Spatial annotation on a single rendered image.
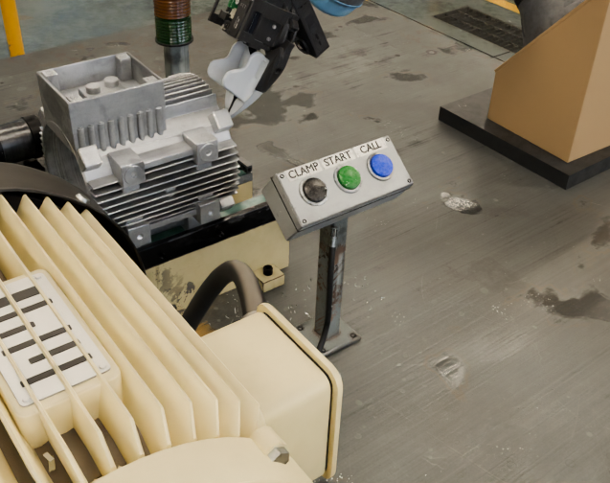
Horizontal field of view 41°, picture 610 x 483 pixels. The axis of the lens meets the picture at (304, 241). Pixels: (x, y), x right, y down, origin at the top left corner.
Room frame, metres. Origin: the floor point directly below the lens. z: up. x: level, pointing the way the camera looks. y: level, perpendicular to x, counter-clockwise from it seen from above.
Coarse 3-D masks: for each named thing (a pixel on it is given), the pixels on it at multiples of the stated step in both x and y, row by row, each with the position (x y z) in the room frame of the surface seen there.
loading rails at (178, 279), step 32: (224, 224) 0.92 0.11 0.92; (256, 224) 0.95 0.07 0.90; (160, 256) 0.85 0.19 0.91; (192, 256) 0.89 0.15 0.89; (224, 256) 0.92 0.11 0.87; (256, 256) 0.95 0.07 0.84; (288, 256) 0.99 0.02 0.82; (160, 288) 0.85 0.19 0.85; (192, 288) 0.88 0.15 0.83; (224, 288) 0.92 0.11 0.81
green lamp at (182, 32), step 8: (160, 24) 1.27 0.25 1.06; (168, 24) 1.26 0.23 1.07; (176, 24) 1.27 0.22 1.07; (184, 24) 1.27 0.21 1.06; (160, 32) 1.27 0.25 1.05; (168, 32) 1.26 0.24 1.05; (176, 32) 1.27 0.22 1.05; (184, 32) 1.27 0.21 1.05; (160, 40) 1.27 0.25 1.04; (168, 40) 1.27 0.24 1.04; (176, 40) 1.27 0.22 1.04; (184, 40) 1.27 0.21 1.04
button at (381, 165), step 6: (378, 156) 0.85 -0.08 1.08; (384, 156) 0.86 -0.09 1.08; (372, 162) 0.84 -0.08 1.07; (378, 162) 0.85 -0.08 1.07; (384, 162) 0.85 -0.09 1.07; (390, 162) 0.85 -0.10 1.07; (372, 168) 0.84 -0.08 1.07; (378, 168) 0.84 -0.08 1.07; (384, 168) 0.84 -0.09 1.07; (390, 168) 0.85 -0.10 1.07; (378, 174) 0.83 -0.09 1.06; (384, 174) 0.84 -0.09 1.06
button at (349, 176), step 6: (342, 168) 0.82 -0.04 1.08; (348, 168) 0.82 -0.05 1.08; (354, 168) 0.83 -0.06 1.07; (342, 174) 0.81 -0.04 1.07; (348, 174) 0.82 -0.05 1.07; (354, 174) 0.82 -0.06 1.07; (342, 180) 0.81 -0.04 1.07; (348, 180) 0.81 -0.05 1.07; (354, 180) 0.81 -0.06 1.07; (360, 180) 0.82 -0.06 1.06; (348, 186) 0.80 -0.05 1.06; (354, 186) 0.81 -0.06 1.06
